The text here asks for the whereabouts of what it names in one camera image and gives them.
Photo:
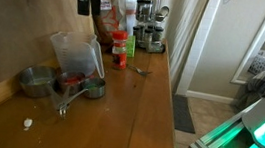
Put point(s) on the red lid spice jar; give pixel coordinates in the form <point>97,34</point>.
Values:
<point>119,50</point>

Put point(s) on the brown paper bag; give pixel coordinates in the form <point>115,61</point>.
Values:
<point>110,17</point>

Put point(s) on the clear plastic measuring jug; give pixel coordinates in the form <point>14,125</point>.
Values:
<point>74,52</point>

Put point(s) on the small green box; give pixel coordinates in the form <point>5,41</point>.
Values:
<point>130,46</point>

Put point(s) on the metal spice rack carousel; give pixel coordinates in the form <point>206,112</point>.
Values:
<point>149,25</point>

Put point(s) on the large wooden board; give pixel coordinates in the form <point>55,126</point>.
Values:
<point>16,30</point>

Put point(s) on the medium steel measuring cup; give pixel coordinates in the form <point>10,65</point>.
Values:
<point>70,82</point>

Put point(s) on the small steel measuring cup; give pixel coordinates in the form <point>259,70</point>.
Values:
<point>94,88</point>

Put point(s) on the large steel measuring cup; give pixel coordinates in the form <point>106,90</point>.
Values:
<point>36,81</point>

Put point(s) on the wooden dresser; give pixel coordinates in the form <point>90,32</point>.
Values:
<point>117,116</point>

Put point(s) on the small white crumb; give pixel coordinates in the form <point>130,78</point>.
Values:
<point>27,123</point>

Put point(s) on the dark door mat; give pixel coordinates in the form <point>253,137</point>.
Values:
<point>183,113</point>

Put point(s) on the white framed mirror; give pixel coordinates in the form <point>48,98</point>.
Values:
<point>257,41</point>

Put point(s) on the grey plaid cloth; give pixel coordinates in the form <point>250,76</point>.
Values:
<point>260,85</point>

